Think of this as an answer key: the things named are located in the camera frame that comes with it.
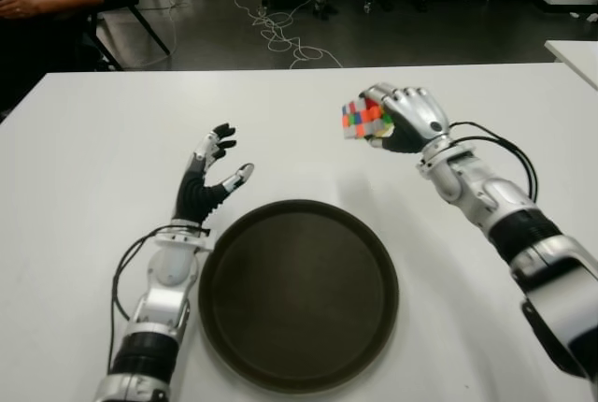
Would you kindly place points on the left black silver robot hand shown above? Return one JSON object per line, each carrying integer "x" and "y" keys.
{"x": 196, "y": 194}

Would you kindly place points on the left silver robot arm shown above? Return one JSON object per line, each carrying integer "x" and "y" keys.
{"x": 163, "y": 290}

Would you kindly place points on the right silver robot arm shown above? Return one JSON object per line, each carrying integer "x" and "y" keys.
{"x": 514, "y": 224}

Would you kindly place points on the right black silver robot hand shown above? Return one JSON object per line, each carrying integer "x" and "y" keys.
{"x": 416, "y": 117}

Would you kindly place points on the multicolour Rubik's cube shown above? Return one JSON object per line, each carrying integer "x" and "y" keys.
{"x": 364, "y": 119}

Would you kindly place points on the black chair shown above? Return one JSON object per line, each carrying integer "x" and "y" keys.
{"x": 149, "y": 31}

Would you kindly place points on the round dark brown plate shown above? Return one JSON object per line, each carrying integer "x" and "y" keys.
{"x": 299, "y": 299}

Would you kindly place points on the white side table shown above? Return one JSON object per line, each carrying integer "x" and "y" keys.
{"x": 577, "y": 58}

